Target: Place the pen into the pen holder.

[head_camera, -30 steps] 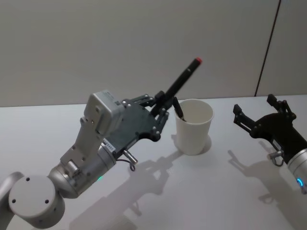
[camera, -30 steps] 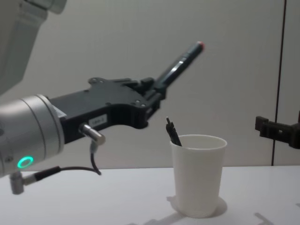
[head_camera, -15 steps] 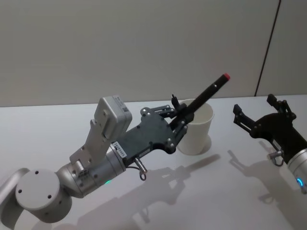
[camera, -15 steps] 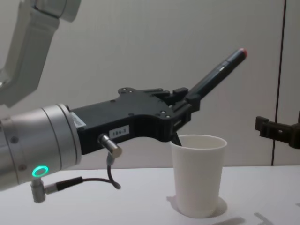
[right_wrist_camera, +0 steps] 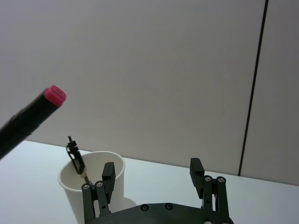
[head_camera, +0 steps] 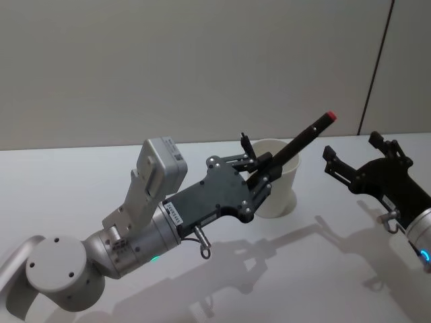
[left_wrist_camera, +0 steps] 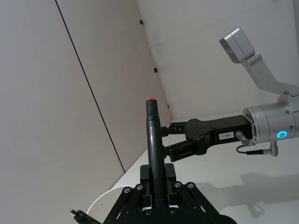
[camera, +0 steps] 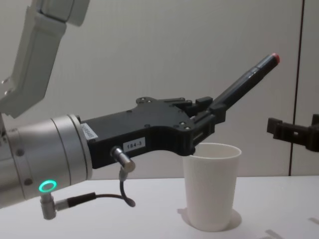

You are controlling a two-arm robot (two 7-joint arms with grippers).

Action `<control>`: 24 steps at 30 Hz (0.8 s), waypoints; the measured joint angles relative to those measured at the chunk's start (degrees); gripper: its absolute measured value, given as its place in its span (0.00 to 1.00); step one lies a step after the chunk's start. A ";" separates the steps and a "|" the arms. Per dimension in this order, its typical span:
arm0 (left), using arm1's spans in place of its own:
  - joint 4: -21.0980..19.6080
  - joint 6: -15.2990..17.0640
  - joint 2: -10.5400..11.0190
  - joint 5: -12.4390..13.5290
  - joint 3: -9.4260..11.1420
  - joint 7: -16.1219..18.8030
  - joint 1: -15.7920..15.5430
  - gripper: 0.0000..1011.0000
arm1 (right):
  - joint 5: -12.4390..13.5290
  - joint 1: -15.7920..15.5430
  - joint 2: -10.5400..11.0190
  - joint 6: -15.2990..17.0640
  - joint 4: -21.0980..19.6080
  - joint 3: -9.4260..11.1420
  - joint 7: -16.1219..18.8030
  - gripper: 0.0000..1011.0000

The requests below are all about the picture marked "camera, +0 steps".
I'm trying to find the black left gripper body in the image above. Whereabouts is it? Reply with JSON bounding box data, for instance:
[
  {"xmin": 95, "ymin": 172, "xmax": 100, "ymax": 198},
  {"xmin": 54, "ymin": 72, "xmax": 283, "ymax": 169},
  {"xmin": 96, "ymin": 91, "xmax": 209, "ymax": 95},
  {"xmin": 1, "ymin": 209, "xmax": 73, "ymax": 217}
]
[{"xmin": 80, "ymin": 96, "xmax": 196, "ymax": 170}]

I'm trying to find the black marker with red end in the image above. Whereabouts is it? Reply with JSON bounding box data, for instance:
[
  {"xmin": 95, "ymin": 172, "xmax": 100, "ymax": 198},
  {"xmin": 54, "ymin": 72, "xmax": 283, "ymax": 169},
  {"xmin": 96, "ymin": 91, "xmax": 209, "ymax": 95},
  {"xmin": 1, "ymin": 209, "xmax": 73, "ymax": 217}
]
[{"xmin": 211, "ymin": 53, "xmax": 281, "ymax": 111}]

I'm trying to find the white table cloth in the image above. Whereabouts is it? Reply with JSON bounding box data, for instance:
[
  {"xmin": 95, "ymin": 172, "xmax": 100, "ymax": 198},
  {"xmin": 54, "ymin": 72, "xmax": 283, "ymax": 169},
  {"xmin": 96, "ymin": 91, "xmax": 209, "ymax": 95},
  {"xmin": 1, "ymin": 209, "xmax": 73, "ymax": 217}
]
[{"xmin": 0, "ymin": 175, "xmax": 319, "ymax": 239}]

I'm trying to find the white paper cup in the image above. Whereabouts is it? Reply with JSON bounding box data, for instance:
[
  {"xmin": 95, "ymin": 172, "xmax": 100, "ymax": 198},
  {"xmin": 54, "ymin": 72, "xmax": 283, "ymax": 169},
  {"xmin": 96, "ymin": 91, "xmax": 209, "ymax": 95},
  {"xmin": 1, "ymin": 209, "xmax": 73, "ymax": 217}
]
[{"xmin": 182, "ymin": 142, "xmax": 243, "ymax": 231}]

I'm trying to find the thin dark cable with silver plugs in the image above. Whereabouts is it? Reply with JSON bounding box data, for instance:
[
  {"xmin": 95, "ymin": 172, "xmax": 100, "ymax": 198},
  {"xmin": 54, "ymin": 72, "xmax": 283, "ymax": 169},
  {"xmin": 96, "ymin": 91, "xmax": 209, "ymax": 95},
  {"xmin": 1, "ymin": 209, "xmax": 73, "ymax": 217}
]
[{"xmin": 39, "ymin": 146, "xmax": 137, "ymax": 220}]

